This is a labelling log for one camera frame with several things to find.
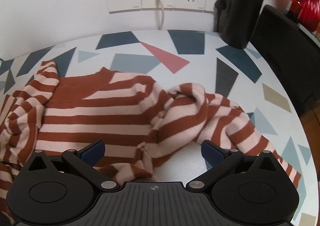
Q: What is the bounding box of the black cabinet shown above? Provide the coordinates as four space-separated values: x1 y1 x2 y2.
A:
250 4 320 117

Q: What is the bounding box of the black water bottle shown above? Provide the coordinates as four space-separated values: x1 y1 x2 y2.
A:
221 0 268 50

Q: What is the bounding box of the geometric printed sheet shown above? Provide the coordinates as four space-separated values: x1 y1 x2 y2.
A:
0 30 317 226

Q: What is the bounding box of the brown pink striped sweater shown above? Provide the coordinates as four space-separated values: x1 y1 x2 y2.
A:
0 60 302 226

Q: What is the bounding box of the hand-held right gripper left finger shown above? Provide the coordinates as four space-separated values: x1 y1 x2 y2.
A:
22 140 120 193

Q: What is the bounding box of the red vase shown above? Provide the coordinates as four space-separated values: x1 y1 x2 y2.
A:
290 0 320 33

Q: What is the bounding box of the black plug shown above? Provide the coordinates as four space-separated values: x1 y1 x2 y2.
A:
214 0 227 33

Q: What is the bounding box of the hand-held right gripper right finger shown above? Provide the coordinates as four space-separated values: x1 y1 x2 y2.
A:
186 140 288 193

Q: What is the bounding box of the white cable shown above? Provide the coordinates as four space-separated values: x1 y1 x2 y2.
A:
155 0 165 30

